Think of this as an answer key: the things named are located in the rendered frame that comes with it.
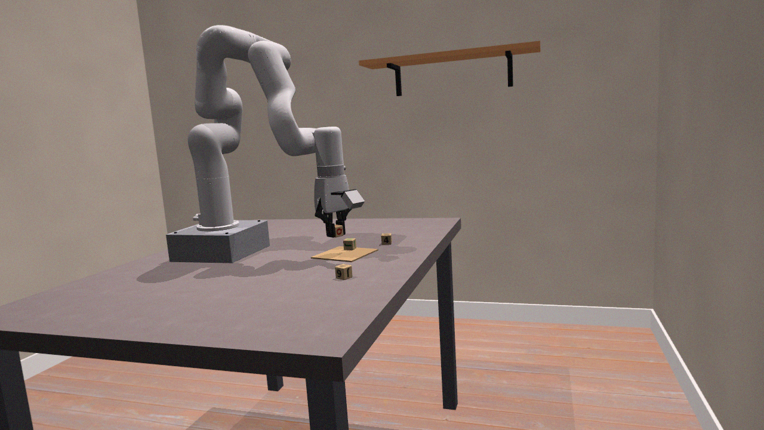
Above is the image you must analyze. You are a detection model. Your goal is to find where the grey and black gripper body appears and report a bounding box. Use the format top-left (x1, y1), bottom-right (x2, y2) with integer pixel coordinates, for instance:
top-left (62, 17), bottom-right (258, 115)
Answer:
top-left (314, 174), bottom-right (349, 213)

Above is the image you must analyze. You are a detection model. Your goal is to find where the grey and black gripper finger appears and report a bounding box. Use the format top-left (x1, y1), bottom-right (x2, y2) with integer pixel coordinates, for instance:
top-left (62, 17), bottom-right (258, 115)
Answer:
top-left (336, 208), bottom-right (352, 235)
top-left (315, 198), bottom-right (335, 238)

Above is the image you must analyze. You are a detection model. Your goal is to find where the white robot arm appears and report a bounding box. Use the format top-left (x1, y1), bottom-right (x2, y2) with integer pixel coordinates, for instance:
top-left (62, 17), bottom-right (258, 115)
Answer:
top-left (188, 25), bottom-right (346, 232)

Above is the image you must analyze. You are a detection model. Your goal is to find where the tan flat mat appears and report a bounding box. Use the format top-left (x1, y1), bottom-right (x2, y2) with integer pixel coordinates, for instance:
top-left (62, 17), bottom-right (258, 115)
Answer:
top-left (311, 246), bottom-right (378, 262)

